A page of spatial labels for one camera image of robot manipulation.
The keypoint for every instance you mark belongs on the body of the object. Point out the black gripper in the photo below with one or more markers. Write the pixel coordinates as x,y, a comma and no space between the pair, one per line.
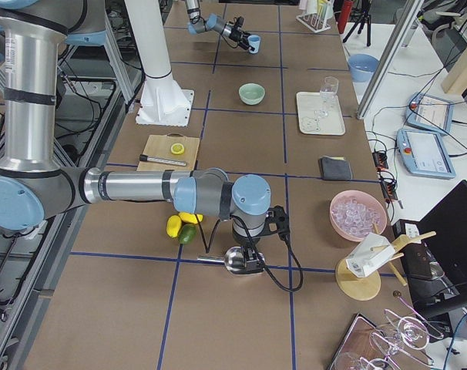
237,35
248,243

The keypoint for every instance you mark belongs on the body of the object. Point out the small blue cup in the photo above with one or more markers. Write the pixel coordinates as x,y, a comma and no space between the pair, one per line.
256,40

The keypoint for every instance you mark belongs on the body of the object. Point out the metal ice scoop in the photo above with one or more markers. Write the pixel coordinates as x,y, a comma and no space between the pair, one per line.
233,261

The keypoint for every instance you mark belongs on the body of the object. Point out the green ceramic bowl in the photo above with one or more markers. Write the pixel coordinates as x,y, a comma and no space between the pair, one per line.
251,93

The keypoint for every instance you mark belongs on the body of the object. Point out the pink bowl with ice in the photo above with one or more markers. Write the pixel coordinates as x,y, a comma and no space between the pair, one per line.
354,214

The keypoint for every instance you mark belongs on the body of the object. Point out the blue bowl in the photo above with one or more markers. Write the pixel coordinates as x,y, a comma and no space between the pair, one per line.
362,67

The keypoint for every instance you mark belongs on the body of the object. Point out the green lime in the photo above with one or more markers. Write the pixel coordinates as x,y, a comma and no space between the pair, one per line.
187,233

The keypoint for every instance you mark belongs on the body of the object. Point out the yellow lemon upper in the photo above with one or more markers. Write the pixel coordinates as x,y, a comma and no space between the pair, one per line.
190,218

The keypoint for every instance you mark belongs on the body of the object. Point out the yellow lemon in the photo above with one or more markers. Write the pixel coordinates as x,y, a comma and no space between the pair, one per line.
190,218
173,226

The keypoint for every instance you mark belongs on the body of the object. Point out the clear wine glass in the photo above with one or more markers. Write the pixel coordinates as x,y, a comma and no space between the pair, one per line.
327,94

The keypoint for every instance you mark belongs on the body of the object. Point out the yellow lemon left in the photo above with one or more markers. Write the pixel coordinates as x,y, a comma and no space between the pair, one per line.
173,226

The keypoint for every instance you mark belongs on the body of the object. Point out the cream plastic tray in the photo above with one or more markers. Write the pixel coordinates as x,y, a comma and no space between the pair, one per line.
313,120

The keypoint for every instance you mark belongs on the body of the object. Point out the wooden mug tree stand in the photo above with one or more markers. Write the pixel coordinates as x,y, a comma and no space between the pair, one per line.
364,289

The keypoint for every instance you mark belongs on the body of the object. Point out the red cylinder bottle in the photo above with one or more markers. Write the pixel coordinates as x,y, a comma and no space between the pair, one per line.
344,15

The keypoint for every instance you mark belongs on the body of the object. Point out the black tripod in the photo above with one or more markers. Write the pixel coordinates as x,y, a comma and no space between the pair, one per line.
363,21

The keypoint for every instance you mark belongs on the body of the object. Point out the white carton box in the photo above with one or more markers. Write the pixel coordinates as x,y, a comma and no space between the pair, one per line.
371,254

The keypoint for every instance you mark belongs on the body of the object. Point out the lemon half slice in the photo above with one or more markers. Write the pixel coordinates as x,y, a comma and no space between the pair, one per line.
177,149

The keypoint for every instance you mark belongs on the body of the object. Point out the dark metal tray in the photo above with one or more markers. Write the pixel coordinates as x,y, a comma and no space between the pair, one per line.
357,340

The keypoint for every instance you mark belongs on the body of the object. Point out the wooden cutting board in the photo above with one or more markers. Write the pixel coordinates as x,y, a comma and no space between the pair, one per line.
169,152

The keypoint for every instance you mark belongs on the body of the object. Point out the upturned wine glasses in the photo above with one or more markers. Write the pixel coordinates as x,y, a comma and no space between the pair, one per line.
401,339

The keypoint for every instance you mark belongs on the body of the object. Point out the upper teach pendant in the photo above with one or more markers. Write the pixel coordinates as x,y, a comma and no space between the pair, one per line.
431,113

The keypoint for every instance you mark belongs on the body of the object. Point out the teach pendant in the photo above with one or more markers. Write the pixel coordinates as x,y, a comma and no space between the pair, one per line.
431,113
424,154

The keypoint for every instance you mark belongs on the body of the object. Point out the black laptop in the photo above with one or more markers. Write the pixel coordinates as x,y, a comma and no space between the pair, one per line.
448,248

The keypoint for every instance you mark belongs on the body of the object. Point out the lower teach pendant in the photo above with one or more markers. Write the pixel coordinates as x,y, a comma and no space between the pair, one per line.
424,154

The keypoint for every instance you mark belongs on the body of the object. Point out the white wire cup rack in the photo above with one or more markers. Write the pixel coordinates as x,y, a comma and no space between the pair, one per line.
315,14

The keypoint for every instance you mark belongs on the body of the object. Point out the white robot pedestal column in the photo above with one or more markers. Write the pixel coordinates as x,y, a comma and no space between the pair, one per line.
162,101

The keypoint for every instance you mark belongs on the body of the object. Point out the black handled knife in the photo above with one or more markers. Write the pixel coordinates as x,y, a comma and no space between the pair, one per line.
159,160

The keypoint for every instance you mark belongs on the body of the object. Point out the aluminium frame post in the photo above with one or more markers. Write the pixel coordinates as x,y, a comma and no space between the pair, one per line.
398,34

